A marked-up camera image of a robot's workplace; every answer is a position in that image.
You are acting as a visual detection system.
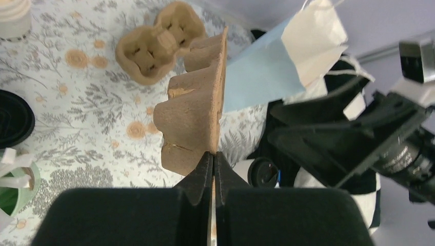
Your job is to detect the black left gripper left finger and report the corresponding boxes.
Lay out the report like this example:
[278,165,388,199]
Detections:
[175,152,213,245]

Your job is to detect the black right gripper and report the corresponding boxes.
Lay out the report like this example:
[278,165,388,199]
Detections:
[267,76,434,203]

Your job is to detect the stack of black lids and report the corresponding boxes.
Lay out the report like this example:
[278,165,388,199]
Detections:
[1,90,35,149]

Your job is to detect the light blue paper bag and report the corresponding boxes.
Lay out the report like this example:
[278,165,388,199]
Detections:
[222,0,376,113]

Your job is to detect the brown cardboard cup carrier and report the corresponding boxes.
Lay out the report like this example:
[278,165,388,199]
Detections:
[153,27,228,176]
[115,1,207,86]

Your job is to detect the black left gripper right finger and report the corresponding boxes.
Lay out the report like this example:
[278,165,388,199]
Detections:
[214,152,253,245]

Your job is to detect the green cup holder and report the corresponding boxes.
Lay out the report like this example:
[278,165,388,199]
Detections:
[1,163,41,217]

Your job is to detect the stack of white paper cups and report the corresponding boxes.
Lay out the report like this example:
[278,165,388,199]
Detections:
[1,0,32,42]

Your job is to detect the black white checkered blanket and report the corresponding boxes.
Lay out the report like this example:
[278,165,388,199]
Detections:
[246,29,381,235]

